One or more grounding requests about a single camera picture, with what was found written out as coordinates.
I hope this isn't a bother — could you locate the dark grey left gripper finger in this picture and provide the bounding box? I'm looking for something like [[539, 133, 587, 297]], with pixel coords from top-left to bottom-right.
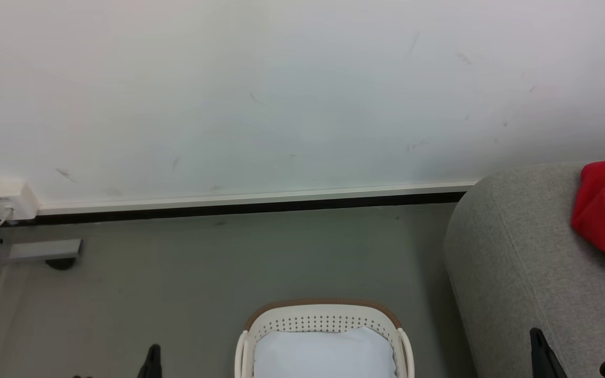
[[137, 344, 163, 378]]

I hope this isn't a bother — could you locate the red and white garment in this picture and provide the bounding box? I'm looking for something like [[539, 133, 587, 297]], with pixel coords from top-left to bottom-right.
[[570, 157, 605, 275]]

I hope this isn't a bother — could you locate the grey fabric sofa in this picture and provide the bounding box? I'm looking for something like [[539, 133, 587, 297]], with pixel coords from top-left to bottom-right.
[[443, 161, 605, 378]]

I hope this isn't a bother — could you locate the white plastic laundry basket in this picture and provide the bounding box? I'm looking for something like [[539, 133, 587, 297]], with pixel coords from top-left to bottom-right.
[[234, 299, 416, 378]]

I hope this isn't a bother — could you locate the white baseboard strip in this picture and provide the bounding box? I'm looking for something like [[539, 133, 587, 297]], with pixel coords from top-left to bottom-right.
[[37, 180, 479, 216]]

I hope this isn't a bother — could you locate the grey metal frame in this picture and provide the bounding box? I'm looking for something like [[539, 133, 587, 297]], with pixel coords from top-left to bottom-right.
[[0, 188, 82, 264]]

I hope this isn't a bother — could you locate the white wall socket box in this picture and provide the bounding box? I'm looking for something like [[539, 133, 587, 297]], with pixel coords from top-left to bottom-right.
[[0, 180, 39, 221]]

